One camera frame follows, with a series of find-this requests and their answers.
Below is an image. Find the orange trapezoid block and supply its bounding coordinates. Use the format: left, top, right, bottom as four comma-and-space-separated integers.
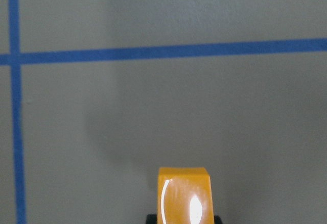
157, 167, 215, 223

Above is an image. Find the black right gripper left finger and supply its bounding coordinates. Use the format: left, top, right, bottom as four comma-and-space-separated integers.
146, 214, 157, 224

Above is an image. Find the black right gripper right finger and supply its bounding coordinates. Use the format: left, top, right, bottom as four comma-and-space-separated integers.
214, 215, 222, 224

